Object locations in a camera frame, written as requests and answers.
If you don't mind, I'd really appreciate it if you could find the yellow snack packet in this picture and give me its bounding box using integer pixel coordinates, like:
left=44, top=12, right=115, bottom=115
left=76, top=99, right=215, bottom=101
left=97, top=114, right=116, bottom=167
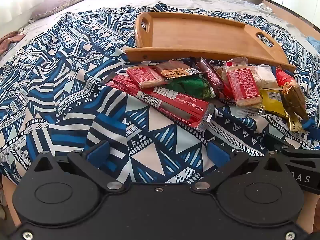
left=259, top=88, right=291, bottom=120

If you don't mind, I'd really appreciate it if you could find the small red white packet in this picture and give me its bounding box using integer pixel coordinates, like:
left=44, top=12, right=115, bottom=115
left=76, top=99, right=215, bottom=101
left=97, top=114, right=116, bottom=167
left=223, top=57, right=248, bottom=68

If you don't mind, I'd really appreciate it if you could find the wooden tray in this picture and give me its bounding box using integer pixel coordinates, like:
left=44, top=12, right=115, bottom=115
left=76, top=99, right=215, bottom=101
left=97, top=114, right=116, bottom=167
left=124, top=12, right=297, bottom=72

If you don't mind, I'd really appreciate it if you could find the light blue cloth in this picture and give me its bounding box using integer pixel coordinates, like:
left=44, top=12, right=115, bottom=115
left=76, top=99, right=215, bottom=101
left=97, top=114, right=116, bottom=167
left=306, top=36, right=320, bottom=55

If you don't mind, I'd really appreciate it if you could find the red label biscuit packet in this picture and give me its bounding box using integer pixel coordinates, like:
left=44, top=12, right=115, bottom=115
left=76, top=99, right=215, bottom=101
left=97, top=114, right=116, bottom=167
left=226, top=66, right=263, bottom=108

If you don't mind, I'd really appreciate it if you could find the long red sachet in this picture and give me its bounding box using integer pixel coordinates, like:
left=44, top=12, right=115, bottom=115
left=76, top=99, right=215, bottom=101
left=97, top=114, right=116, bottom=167
left=105, top=74, right=216, bottom=132

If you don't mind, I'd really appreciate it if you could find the pink red snack packet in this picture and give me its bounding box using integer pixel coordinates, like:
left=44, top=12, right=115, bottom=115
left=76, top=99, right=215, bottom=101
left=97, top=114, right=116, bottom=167
left=218, top=79, right=237, bottom=104

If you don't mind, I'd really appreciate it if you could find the green snack packet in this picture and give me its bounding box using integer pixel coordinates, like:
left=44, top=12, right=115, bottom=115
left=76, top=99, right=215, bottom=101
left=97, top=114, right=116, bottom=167
left=164, top=76, right=216, bottom=100

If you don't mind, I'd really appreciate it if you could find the blue patterned blanket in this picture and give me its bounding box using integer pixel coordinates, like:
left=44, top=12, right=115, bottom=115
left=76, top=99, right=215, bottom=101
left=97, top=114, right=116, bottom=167
left=0, top=1, right=320, bottom=198

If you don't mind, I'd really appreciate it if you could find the brown cloth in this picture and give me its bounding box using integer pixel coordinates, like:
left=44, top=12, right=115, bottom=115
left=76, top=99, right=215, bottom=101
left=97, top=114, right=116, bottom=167
left=0, top=31, right=26, bottom=55

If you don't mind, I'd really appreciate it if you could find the clear cream snack packet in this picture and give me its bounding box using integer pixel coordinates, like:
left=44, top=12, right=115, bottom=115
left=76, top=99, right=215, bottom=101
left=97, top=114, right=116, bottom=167
left=250, top=64, right=280, bottom=90

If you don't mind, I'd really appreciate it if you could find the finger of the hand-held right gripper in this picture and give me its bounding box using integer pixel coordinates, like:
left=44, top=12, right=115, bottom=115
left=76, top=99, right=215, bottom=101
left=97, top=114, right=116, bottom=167
left=265, top=131, right=292, bottom=154
left=304, top=119, right=320, bottom=143

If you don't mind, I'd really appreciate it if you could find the red label wafer packet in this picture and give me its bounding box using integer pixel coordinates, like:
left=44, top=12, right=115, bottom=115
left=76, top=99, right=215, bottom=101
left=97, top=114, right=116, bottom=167
left=126, top=64, right=172, bottom=90

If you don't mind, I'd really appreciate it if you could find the gold snack packet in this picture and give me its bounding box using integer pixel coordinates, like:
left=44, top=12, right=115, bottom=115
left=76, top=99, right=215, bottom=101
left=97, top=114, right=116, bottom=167
left=281, top=84, right=310, bottom=133

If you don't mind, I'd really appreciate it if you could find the purple floral pillow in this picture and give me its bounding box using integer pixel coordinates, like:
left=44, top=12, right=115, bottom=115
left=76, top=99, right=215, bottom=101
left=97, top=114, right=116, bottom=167
left=28, top=0, right=98, bottom=23

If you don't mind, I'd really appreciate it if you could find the dark red snack packet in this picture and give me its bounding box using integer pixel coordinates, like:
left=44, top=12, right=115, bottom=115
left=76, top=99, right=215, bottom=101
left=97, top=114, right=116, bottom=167
left=194, top=57, right=225, bottom=98

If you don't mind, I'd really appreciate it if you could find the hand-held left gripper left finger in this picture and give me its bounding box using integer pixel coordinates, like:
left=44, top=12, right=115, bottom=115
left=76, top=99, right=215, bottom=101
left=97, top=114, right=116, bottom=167
left=31, top=140, right=125, bottom=193

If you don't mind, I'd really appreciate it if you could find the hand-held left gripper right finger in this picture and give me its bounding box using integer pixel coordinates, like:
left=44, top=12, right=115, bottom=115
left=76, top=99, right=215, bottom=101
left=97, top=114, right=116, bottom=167
left=191, top=140, right=288, bottom=193

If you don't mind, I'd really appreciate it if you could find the brown peanut bar packet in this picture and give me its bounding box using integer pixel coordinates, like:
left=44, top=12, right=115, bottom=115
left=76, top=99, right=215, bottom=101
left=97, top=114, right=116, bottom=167
left=151, top=60, right=201, bottom=80

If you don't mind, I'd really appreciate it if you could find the bed with grey sheet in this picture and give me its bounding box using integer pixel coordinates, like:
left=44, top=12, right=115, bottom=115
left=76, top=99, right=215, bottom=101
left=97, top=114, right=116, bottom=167
left=0, top=0, right=320, bottom=63

